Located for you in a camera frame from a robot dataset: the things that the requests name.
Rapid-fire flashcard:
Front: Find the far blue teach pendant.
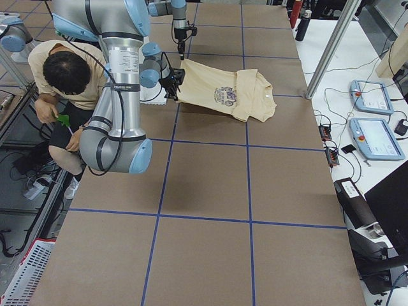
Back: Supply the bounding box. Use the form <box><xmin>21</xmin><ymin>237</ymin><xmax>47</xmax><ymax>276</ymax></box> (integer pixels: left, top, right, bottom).
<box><xmin>350</xmin><ymin>80</ymin><xmax>394</xmax><ymax>115</ymax></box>

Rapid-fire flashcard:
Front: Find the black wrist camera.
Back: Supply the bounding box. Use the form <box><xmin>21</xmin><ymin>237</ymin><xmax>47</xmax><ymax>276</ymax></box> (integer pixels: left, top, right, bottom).
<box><xmin>173</xmin><ymin>68</ymin><xmax>186</xmax><ymax>86</ymax></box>
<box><xmin>186</xmin><ymin>25</ymin><xmax>198</xmax><ymax>38</ymax></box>

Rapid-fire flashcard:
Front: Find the orange connector board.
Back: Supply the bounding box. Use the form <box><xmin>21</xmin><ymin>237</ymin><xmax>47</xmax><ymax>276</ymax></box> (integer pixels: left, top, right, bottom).
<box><xmin>318</xmin><ymin>125</ymin><xmax>332</xmax><ymax>141</ymax></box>

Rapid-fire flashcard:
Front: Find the black power adapter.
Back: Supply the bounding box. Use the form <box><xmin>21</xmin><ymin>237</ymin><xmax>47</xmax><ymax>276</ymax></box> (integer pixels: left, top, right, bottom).
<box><xmin>394</xmin><ymin>119</ymin><xmax>408</xmax><ymax>136</ymax></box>

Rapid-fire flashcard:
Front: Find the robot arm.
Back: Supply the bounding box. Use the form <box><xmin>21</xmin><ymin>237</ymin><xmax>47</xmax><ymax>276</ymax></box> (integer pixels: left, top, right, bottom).
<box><xmin>52</xmin><ymin>1</ymin><xmax>185</xmax><ymax>175</ymax></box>
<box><xmin>147</xmin><ymin>0</ymin><xmax>189</xmax><ymax>61</ymax></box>

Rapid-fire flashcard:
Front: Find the near blue teach pendant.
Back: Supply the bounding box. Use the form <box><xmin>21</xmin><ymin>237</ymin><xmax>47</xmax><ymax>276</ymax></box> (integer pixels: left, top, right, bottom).
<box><xmin>349</xmin><ymin>118</ymin><xmax>405</xmax><ymax>161</ymax></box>

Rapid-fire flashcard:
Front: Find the blue teach pendant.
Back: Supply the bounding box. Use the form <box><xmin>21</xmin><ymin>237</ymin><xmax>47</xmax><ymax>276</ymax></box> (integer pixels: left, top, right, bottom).
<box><xmin>349</xmin><ymin>118</ymin><xmax>405</xmax><ymax>161</ymax></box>
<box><xmin>350</xmin><ymin>80</ymin><xmax>394</xmax><ymax>115</ymax></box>

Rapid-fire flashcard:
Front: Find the black monitor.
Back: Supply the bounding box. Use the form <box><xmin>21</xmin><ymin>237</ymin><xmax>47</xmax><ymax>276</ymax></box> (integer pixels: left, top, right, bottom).
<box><xmin>365</xmin><ymin>163</ymin><xmax>407</xmax><ymax>254</ymax></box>

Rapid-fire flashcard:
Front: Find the aluminium frame post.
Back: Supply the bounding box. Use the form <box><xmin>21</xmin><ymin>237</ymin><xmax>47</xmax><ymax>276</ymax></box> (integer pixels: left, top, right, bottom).
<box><xmin>305</xmin><ymin>0</ymin><xmax>361</xmax><ymax>100</ymax></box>

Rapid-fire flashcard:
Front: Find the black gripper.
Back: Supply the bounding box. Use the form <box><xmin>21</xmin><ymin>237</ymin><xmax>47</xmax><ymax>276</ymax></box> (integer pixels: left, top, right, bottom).
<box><xmin>161</xmin><ymin>75</ymin><xmax>179</xmax><ymax>99</ymax></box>
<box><xmin>174</xmin><ymin>28</ymin><xmax>187</xmax><ymax>61</ymax></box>

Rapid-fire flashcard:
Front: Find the seated person in beige shirt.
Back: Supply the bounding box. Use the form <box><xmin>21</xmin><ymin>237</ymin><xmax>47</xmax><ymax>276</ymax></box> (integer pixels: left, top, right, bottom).
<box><xmin>28</xmin><ymin>40</ymin><xmax>106</xmax><ymax>200</ymax></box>

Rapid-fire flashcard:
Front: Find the white perforated basket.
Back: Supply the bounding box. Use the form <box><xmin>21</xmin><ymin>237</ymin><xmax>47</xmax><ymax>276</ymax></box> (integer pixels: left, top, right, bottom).
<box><xmin>1</xmin><ymin>238</ymin><xmax>55</xmax><ymax>305</ymax></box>

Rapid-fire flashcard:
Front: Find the cream long-sleeve graphic shirt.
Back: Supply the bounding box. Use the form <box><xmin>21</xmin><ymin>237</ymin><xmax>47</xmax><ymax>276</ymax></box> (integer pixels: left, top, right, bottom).
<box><xmin>178</xmin><ymin>59</ymin><xmax>277</xmax><ymax>122</ymax></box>

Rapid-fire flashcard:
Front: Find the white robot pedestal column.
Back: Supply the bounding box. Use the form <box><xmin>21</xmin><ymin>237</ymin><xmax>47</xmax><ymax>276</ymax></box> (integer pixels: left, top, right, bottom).
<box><xmin>138</xmin><ymin>36</ymin><xmax>166</xmax><ymax>105</ymax></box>

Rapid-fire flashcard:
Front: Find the red bottle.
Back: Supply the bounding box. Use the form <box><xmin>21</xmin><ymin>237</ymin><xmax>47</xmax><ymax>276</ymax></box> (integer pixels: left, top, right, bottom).
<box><xmin>289</xmin><ymin>0</ymin><xmax>303</xmax><ymax>29</ymax></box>

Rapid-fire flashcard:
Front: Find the green handled tool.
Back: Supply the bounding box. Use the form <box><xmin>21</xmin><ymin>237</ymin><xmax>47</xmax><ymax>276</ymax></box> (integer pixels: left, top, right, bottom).
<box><xmin>53</xmin><ymin>113</ymin><xmax>73</xmax><ymax>135</ymax></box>

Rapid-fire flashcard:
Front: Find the black tumbler bottle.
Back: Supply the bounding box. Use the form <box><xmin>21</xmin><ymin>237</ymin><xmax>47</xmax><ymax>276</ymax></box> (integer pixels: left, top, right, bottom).
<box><xmin>295</xmin><ymin>10</ymin><xmax>312</xmax><ymax>41</ymax></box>

